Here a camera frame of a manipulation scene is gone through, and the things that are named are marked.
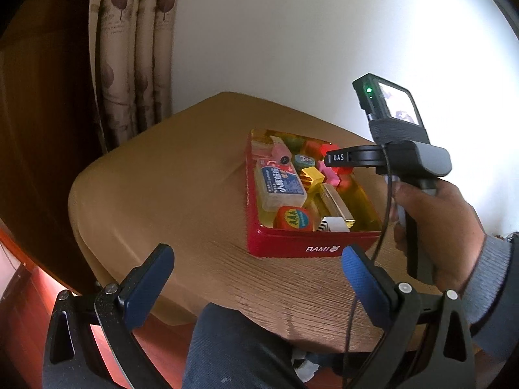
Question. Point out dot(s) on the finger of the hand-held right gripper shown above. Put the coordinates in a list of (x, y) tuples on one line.
[(352, 157)]

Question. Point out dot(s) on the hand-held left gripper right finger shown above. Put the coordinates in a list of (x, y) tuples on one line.
[(361, 283)]

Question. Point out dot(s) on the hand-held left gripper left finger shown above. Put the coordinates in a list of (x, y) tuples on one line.
[(150, 287)]

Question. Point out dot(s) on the red block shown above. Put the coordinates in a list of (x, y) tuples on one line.
[(326, 148)]

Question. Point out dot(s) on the pink block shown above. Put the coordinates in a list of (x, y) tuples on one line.
[(329, 175)]

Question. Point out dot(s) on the yellow cube block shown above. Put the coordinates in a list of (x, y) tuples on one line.
[(312, 177)]

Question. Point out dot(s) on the small blue cartoon tin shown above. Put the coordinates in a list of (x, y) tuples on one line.
[(304, 161)]

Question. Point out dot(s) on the long beige box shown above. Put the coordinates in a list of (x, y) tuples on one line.
[(334, 202)]

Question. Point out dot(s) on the red tin box gold inside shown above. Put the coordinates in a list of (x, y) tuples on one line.
[(292, 247)]

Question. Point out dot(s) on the clear box with blue label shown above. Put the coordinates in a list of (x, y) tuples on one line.
[(279, 186)]

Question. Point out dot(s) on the person's right forearm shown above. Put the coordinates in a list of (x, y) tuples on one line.
[(490, 283)]

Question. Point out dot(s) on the person's right hand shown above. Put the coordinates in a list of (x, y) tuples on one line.
[(450, 227)]

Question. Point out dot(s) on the person's leg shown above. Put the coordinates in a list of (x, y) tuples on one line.
[(235, 348)]

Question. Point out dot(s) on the dark wooden wardrobe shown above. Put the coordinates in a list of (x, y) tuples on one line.
[(40, 129)]

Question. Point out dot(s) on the beige patterned curtain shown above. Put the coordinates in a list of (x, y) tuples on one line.
[(121, 69)]

